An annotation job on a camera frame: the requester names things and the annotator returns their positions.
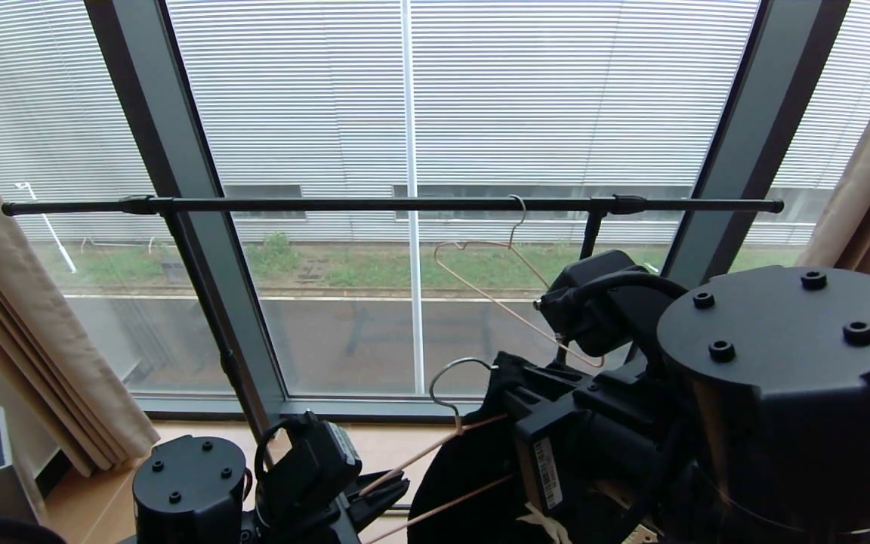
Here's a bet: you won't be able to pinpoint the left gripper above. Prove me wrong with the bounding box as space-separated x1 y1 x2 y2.
284 491 364 544

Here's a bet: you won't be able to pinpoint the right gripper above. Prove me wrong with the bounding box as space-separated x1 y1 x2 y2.
503 363 696 544

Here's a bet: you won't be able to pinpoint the pink clothes hanger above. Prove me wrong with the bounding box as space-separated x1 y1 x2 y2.
433 195 606 369
359 357 515 544

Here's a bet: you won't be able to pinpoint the black shorts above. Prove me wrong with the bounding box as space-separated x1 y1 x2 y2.
407 351 632 544

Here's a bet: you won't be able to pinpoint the black clothes rack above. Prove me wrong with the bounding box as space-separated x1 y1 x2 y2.
1 194 785 454

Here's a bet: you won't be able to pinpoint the window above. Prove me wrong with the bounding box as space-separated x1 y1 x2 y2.
0 0 870 420

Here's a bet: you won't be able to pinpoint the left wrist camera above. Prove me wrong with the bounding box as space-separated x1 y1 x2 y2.
254 412 364 530

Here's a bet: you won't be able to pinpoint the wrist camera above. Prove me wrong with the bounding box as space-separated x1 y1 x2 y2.
254 412 364 530
537 249 677 360

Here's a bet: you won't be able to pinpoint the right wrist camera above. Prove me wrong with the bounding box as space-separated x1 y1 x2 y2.
537 249 677 360

